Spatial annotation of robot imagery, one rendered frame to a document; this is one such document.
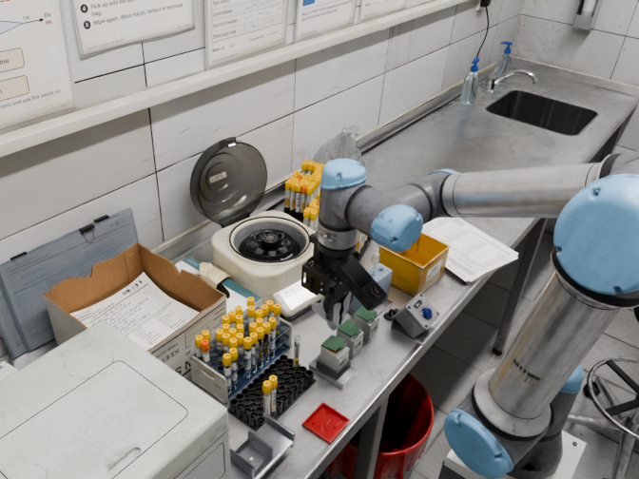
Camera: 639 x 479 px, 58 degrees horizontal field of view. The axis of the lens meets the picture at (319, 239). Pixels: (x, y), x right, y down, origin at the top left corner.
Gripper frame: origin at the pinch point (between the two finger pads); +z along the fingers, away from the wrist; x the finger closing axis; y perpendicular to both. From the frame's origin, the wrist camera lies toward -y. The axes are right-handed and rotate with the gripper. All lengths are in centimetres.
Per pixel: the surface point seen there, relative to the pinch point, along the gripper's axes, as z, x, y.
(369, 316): 6.6, -13.4, 0.2
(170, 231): 5, -6, 57
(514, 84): 13, -212, 41
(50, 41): -48, 17, 55
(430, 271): 6.7, -37.7, -2.3
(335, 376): 11.1, 2.5, -2.2
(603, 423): 91, -106, -54
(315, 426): 13.1, 13.6, -5.6
